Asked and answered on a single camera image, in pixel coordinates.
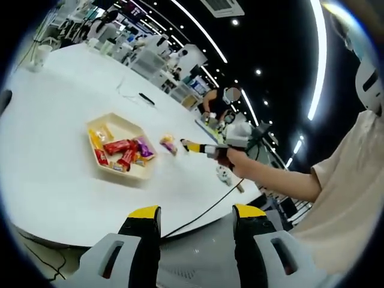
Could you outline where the white paper cup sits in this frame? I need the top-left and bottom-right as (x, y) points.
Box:
(33, 44), (52, 72)

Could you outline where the pile of snack packets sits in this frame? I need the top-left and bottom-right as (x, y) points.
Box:
(88, 128), (157, 173)

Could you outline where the pink yellow snack packet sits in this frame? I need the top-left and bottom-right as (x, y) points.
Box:
(159, 134), (179, 157)

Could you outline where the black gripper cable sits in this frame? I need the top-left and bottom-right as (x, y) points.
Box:
(163, 176), (244, 239)

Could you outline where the person's right hand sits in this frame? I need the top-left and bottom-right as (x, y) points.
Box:
(215, 148), (252, 179)

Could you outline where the white worn device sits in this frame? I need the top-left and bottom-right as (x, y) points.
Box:
(355, 59), (384, 116)

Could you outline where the operator in beige shirt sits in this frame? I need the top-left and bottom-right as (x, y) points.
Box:
(292, 110), (384, 271)

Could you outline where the long curved ceiling light strip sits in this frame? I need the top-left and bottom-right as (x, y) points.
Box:
(170, 0), (228, 64)
(307, 0), (328, 121)

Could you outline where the background display screen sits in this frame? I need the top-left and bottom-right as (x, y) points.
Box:
(128, 0), (148, 16)

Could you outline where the black computer mouse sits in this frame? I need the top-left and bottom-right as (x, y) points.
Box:
(0, 89), (13, 113)

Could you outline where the cream hexagonal container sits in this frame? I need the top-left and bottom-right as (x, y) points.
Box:
(86, 112), (158, 181)

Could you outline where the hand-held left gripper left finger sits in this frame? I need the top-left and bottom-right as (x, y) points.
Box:
(55, 205), (162, 288)

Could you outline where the person's head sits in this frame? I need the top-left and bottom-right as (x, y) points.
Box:
(322, 1), (371, 61)

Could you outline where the white mesh office chair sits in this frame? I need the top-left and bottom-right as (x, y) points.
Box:
(131, 47), (168, 76)

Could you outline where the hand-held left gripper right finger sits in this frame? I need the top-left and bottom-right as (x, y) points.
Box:
(232, 203), (328, 288)

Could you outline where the ceiling air conditioner vent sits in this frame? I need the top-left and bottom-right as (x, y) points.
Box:
(199, 0), (245, 18)

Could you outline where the white game controller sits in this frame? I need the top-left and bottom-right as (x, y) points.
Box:
(215, 165), (233, 184)

